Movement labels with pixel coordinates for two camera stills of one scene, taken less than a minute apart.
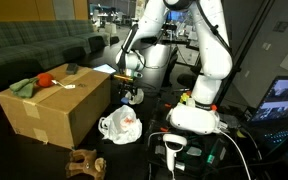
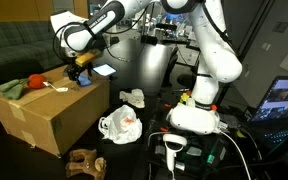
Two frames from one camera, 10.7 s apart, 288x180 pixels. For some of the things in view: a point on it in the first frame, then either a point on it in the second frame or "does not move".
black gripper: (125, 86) → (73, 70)
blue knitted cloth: (124, 100) → (84, 79)
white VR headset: (194, 120) does not move
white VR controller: (170, 153) does not move
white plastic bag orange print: (121, 126) does not move
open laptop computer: (278, 122) does not move
